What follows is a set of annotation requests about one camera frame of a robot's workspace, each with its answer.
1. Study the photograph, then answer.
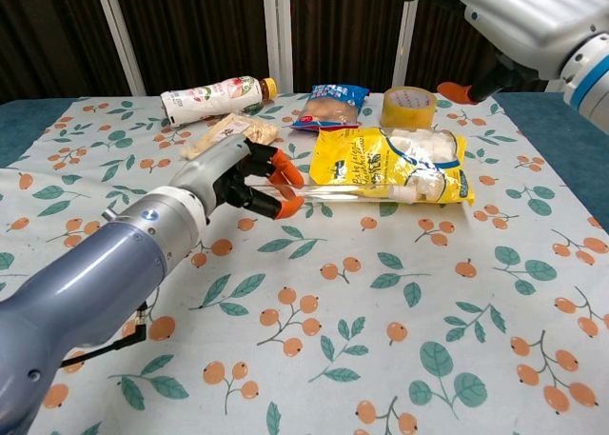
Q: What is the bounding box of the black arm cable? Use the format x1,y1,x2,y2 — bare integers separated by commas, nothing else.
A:
59,301,151,367

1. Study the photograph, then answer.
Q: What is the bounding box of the clear plastic tube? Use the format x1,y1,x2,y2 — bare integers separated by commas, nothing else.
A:
246,180,418,206

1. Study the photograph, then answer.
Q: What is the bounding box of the teal felt table cover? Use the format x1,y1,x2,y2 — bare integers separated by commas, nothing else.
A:
0,91,609,169

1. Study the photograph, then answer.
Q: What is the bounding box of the blue snack packet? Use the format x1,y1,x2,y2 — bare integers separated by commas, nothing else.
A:
290,83,371,132

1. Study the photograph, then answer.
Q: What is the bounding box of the white drink bottle yellow cap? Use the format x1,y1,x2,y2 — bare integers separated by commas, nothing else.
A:
160,75,279,129

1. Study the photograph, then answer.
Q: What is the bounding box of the yellow marshmallow bag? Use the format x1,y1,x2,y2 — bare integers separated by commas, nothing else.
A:
308,126,477,207

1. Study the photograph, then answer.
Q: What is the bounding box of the clear packing tape roll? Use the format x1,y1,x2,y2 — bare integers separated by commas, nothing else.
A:
380,86,438,129

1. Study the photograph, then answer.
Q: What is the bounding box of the clear bag of oat flakes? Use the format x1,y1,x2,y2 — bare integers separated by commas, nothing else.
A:
180,112,281,161

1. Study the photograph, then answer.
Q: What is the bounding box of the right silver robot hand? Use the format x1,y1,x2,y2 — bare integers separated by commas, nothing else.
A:
403,0,609,106

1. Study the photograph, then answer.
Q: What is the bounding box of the floral fruit print tablecloth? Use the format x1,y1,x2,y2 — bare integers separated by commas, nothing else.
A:
0,91,609,435

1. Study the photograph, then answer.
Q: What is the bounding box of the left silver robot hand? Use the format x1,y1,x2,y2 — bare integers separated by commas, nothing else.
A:
168,134,305,222

